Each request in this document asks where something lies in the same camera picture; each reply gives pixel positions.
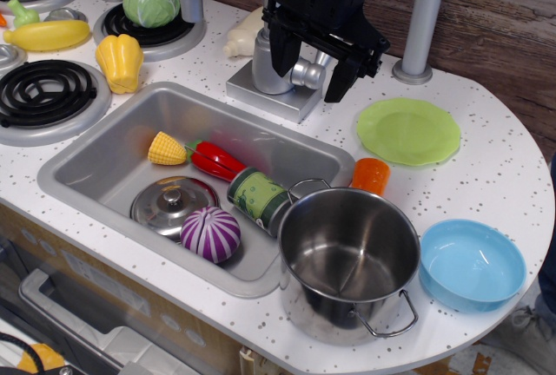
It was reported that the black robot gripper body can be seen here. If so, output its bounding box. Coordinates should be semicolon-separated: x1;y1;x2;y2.
263;0;389;77

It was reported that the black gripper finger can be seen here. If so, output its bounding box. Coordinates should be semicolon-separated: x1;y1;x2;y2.
324;55;361;103
269;27;301;77

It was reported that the stainless steel pot lid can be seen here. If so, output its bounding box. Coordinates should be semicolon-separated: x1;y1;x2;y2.
129;176;220;243

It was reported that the white toy bottle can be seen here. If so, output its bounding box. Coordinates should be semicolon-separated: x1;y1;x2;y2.
222;7;264;57

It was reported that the silver toy faucet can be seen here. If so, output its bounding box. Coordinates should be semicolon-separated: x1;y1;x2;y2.
226;25;331;123

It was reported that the grey right support pole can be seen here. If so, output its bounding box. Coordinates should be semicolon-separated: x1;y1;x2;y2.
392;0;442;85

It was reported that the green plastic plate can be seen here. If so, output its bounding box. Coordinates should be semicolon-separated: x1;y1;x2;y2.
356;97;460;167

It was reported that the orange toy carrot piece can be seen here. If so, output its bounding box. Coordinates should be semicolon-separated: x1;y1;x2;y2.
351;158;391;195

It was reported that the back right black burner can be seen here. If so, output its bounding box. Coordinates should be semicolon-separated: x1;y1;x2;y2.
93;4;207;63

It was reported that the red toy chili pepper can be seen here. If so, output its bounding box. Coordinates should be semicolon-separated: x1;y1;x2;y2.
185;141;247;182

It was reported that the green toy cabbage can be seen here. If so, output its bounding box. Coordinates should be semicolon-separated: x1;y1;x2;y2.
122;0;181;29

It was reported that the green labelled toy can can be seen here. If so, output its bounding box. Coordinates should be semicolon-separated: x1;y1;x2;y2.
227;167;290;238

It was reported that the yellow toy corn piece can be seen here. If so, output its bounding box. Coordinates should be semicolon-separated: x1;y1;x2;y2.
148;132;187;166

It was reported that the yellow toy bell pepper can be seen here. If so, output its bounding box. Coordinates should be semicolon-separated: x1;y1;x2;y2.
95;34;143;94

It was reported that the purple striped toy onion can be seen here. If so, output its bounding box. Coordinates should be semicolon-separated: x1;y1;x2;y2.
180;207;241;264

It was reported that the grey toy sink basin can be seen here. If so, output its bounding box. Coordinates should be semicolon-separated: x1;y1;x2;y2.
38;82;354;298

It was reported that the light blue plastic bowl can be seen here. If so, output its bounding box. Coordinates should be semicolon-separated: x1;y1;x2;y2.
419;220;526;313

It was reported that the yellow toy squash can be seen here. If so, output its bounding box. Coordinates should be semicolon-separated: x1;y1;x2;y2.
3;20;90;51

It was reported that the front left black burner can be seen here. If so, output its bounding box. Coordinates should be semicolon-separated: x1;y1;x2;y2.
1;60;112;147

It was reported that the green toy vegetable stem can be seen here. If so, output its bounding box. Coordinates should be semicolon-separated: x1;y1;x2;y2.
8;0;41;28

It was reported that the toy oven door handle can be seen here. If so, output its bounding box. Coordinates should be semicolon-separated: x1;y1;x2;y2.
19;269;129;367

